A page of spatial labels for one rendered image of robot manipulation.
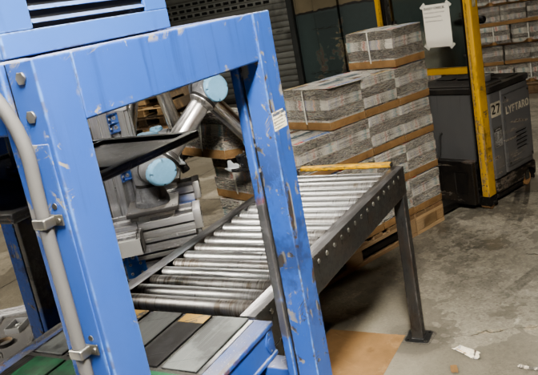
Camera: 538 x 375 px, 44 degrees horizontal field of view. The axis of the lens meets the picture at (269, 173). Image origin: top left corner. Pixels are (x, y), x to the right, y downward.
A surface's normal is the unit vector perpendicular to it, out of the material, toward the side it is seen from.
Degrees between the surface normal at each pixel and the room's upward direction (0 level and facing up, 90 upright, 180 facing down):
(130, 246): 90
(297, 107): 90
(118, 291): 90
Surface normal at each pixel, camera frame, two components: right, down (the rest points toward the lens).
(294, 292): -0.45, 0.30
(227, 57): 0.87, -0.04
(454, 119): -0.75, 0.29
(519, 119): 0.64, 0.07
